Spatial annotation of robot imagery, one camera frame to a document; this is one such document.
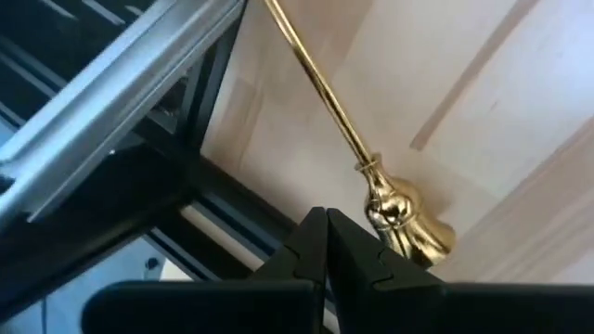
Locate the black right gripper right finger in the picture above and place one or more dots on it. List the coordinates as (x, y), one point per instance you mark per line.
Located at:
(394, 311)

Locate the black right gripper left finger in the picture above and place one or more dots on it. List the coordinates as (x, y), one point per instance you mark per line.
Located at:
(278, 306)

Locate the gold candlestick holder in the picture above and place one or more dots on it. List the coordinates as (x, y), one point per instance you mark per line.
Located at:
(404, 218)

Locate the silver aluminium bar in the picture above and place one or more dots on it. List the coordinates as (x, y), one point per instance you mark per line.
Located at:
(116, 88)

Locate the black aluminium table frame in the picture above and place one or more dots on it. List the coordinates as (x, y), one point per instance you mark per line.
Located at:
(116, 199)

